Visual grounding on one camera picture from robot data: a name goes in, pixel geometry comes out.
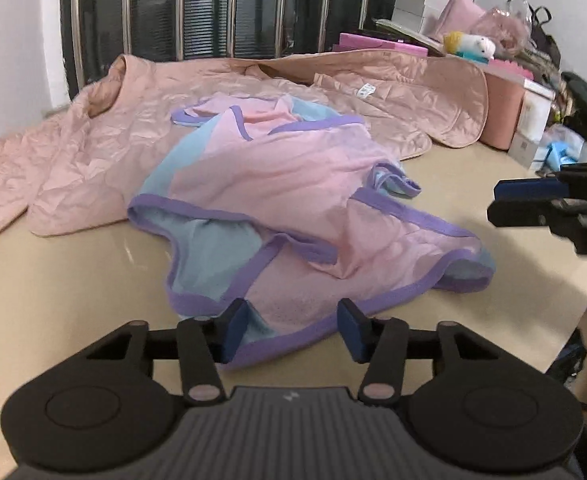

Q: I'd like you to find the pink blue purple garment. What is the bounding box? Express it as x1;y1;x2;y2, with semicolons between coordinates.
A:
128;93;495;368

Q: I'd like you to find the blue tissue pack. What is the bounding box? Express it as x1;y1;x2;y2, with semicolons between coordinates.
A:
543;141;587;171

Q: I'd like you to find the salmon pink storage box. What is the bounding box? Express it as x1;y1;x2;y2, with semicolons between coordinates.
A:
480;70;525;152

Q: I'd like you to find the white yellow plush toy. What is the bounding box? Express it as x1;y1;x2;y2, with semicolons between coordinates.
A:
443;32;496;64

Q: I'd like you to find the black handbag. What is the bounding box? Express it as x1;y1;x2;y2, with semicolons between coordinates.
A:
529;6;561;68

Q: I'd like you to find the pink pouch bag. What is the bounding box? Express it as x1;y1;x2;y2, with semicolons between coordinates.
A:
435;0;485;36

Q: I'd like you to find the pink quilted jacket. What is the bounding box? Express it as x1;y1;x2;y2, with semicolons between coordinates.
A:
0;50;489;236

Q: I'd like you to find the magenta flat box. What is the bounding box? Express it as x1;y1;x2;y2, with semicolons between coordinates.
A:
331;32;429;58

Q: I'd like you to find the steel window railing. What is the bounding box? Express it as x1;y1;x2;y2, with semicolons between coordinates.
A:
60;0;395;96

